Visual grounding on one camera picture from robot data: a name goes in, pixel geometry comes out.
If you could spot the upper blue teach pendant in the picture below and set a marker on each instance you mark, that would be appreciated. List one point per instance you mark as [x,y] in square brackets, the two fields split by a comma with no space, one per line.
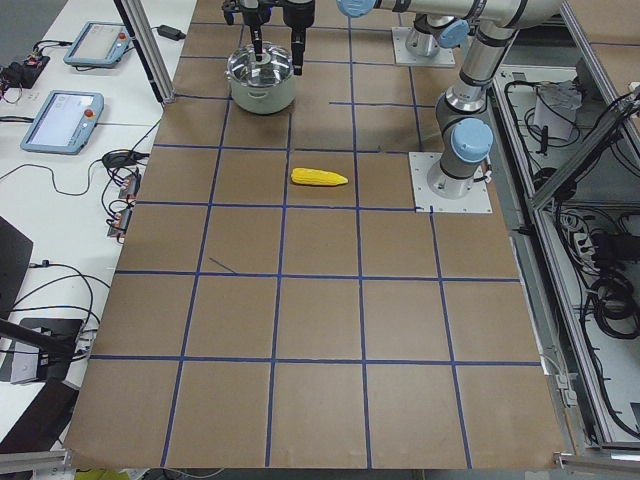
[98,45]

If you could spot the black power adapter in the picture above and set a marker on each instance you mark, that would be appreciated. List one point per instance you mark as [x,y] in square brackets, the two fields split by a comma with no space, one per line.
[171,33]

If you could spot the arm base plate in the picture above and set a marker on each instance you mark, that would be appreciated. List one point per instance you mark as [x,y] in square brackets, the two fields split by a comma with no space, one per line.
[412,48]
[475,195]

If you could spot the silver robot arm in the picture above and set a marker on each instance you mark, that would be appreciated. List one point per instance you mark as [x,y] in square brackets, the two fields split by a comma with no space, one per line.
[467,139]
[505,14]

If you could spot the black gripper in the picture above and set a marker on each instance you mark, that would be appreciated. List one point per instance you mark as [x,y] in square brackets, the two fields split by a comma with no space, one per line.
[298,12]

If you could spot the blue teach pendant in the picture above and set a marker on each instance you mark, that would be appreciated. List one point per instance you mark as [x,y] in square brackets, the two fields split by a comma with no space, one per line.
[64,123]
[98,45]

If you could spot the black camera stand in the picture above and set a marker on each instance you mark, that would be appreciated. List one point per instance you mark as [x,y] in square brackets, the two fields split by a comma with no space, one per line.
[41,348]

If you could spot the lower blue teach pendant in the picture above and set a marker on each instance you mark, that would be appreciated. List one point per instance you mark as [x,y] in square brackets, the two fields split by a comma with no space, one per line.
[64,123]

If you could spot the pale green steel pot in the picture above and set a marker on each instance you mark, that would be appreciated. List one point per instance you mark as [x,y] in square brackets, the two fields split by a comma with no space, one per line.
[263,101]

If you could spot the aluminium frame post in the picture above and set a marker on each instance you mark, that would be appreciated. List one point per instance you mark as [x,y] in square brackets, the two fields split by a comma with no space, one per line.
[136,22]

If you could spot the yellow corn cob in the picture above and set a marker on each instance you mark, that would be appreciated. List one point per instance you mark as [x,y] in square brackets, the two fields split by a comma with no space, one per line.
[317,177]

